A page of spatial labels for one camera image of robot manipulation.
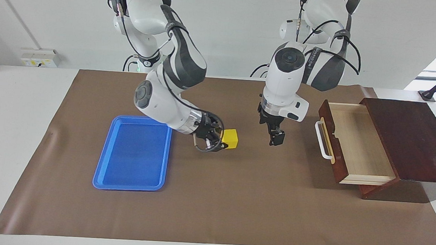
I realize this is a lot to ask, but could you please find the yellow cube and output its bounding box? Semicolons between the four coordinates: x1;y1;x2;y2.
221;128;239;150

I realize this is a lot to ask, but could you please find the white drawer handle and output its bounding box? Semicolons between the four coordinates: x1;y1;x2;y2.
313;121;338;161

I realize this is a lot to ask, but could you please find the wooden drawer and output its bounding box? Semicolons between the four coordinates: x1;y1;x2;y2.
314;99;405;188

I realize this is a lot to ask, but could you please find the brown table mat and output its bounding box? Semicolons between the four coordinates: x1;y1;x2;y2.
0;64;436;245

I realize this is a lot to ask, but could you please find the blue plastic tray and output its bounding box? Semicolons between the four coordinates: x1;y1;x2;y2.
92;113;173;194

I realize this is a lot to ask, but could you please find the dark wooden cabinet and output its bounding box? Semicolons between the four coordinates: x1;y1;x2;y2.
353;97;436;204

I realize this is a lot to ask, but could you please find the black base cable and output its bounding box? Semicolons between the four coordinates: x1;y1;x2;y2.
122;53;139;73
249;63;269;79

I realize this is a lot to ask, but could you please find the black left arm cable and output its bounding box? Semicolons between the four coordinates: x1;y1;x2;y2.
295;0;365;77

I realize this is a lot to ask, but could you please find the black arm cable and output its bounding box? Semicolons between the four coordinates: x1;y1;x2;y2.
295;0;365;77
101;0;233;154

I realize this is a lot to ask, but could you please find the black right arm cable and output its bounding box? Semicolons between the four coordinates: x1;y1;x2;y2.
101;0;233;154

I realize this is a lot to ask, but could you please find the white wall socket box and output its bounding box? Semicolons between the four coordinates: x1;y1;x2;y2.
20;48;61;69

